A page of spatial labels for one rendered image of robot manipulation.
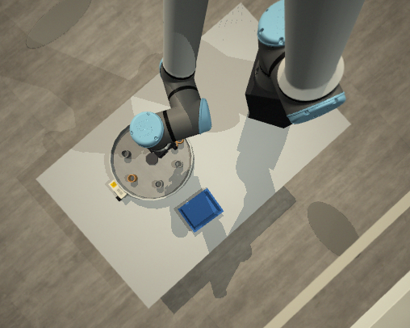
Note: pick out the blue crate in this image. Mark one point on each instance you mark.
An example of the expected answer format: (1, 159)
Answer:
(200, 210)

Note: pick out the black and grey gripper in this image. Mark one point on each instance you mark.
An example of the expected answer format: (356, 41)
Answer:
(164, 152)

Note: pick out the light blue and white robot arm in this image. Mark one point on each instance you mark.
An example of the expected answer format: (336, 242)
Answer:
(316, 31)

